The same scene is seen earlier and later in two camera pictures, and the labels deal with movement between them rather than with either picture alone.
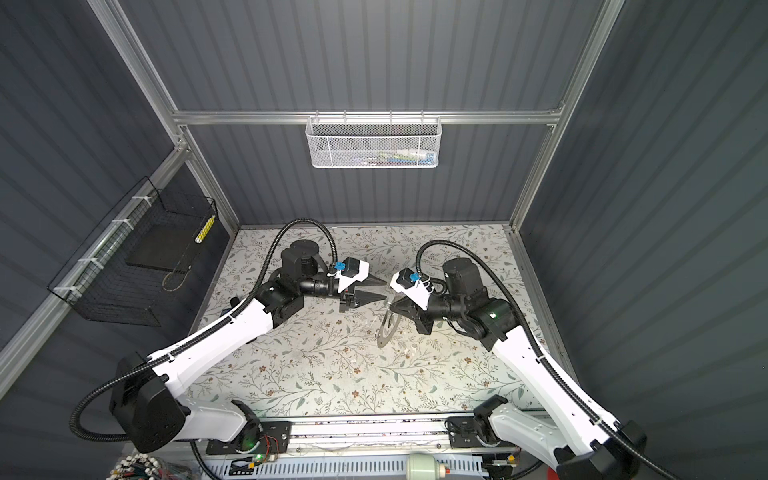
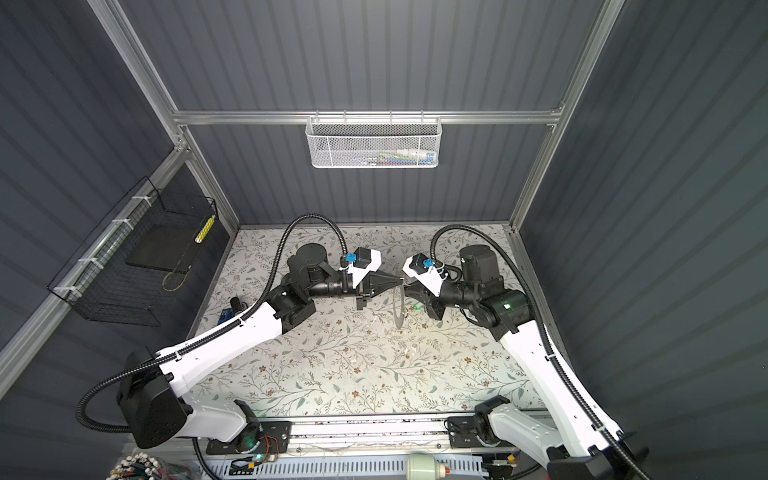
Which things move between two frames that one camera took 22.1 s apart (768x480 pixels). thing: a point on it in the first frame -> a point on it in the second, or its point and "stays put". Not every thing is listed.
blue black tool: x=234 y=301 stays put
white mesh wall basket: x=365 y=142 stays put
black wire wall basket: x=133 y=267 stays put
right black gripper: x=413 y=310 -> x=423 y=293
